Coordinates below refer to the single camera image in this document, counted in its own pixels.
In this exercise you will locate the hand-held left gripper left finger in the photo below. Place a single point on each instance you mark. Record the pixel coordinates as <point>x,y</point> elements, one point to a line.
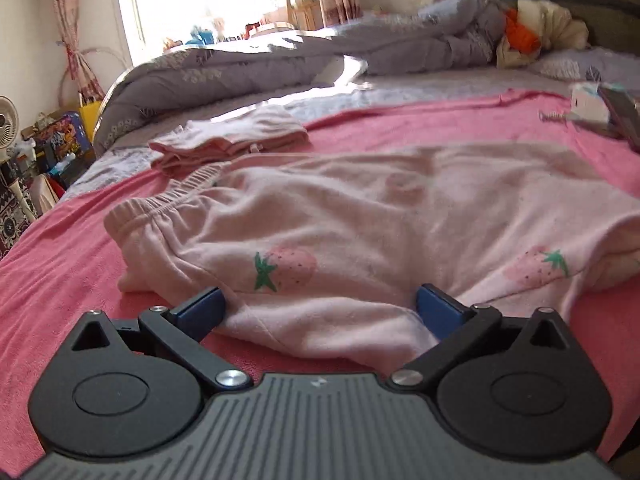
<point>200,312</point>

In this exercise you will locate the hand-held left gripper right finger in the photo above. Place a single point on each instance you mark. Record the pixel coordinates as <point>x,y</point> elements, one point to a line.
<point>437,315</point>

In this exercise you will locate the pink strawberry print pants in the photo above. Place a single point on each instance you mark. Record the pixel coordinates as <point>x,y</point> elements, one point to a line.
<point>380,220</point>

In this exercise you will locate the pink long-sleeve top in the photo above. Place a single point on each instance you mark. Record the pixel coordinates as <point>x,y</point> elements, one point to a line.
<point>235,135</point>

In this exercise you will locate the pink fleece blanket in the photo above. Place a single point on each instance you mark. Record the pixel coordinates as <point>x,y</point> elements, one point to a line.
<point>60,270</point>

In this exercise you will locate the patterned cloth covered cabinet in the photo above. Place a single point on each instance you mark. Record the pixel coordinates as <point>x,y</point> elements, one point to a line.
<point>7,232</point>

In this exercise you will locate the colourful toy box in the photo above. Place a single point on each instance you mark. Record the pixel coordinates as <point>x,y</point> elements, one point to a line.
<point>65,135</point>

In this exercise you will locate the yellow bag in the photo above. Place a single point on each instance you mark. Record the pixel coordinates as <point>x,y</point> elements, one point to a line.
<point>90,117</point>

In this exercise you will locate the small metal clip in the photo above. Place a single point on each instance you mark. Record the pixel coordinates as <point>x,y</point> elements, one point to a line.
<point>552,116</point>

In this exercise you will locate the grey quilted bed sheet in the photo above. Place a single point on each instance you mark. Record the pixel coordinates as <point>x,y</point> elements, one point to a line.
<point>360,96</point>

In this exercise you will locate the white tissue pack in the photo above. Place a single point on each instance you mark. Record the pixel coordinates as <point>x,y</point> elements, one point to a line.
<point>587,105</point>

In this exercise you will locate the grey floral duvet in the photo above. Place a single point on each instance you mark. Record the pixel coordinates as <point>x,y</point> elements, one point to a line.
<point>300,60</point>

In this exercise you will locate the pink hula hoop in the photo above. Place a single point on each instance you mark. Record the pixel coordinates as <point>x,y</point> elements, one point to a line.
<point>65,72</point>

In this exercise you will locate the blue plush toy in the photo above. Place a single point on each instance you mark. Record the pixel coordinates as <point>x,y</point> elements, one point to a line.
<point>200,36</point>

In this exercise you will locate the grey leaf print pillow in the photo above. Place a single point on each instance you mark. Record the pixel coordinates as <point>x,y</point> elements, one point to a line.
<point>585,65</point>

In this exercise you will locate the orange cloth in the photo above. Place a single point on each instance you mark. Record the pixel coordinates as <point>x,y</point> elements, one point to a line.
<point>522,35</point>

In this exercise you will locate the cream cloth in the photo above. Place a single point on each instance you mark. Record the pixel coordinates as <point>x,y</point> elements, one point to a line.
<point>560,25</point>

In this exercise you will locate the wooden easel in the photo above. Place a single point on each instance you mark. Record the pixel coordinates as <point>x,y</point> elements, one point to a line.
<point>302,12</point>

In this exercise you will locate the dark bed headboard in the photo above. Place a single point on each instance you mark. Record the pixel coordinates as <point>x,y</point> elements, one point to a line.
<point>600,5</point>

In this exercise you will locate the beige pedestal fan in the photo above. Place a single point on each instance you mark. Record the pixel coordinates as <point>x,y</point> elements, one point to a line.
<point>7,125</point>

